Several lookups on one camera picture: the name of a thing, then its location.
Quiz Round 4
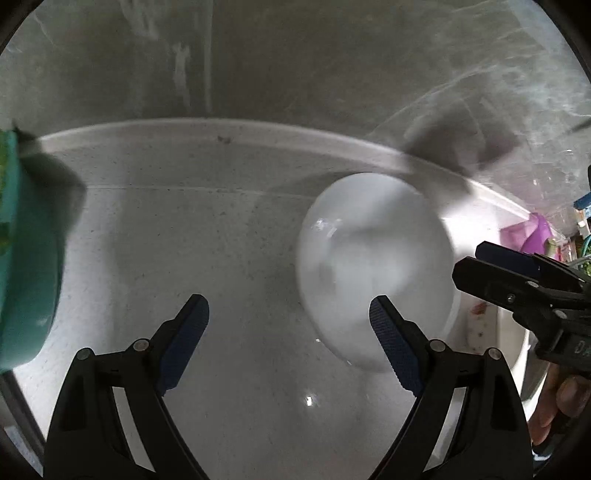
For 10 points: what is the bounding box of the person's right hand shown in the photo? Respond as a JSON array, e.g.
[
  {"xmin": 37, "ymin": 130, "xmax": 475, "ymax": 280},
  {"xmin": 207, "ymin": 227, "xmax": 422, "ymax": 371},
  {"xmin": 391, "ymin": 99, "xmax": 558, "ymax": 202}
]
[{"xmin": 529, "ymin": 364, "xmax": 591, "ymax": 448}]

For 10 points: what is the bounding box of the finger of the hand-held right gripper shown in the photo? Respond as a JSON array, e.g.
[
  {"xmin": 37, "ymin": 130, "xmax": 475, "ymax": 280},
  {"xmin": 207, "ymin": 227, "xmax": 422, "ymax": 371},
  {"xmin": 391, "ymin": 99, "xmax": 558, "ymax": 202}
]
[
  {"xmin": 451, "ymin": 270, "xmax": 588, "ymax": 317},
  {"xmin": 475, "ymin": 241, "xmax": 591, "ymax": 296}
]

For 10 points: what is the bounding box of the purple plastic basin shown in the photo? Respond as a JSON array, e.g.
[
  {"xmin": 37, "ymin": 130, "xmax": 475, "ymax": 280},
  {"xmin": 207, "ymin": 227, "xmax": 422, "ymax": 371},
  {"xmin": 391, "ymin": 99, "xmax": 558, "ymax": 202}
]
[{"xmin": 501, "ymin": 213, "xmax": 561, "ymax": 254}]

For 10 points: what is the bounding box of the floral white bowl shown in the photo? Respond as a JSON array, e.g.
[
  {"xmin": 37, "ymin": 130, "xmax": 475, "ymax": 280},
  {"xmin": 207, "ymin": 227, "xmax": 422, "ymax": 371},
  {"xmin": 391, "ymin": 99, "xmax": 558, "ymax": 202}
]
[{"xmin": 465, "ymin": 302, "xmax": 498, "ymax": 356}]

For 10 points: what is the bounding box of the small white bowl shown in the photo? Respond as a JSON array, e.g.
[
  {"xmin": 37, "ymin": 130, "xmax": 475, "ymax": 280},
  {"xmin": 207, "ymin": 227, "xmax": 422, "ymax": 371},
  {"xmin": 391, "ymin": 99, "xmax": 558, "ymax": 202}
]
[{"xmin": 295, "ymin": 172, "xmax": 462, "ymax": 374}]

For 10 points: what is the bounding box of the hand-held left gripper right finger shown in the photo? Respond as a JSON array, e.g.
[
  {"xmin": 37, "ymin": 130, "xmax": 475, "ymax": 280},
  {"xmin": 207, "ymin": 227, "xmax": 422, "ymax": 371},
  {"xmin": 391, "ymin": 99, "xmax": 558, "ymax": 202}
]
[{"xmin": 368, "ymin": 295, "xmax": 536, "ymax": 480}]

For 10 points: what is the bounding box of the green plastic basin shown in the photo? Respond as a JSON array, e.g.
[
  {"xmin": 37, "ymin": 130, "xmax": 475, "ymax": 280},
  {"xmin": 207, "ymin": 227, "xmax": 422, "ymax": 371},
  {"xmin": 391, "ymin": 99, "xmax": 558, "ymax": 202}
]
[{"xmin": 0, "ymin": 128, "xmax": 65, "ymax": 372}]

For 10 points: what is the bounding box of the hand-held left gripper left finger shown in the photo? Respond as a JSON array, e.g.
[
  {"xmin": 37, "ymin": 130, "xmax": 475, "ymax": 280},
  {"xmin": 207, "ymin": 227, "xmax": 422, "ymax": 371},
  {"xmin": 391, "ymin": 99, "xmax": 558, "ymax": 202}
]
[{"xmin": 44, "ymin": 294, "xmax": 211, "ymax": 480}]

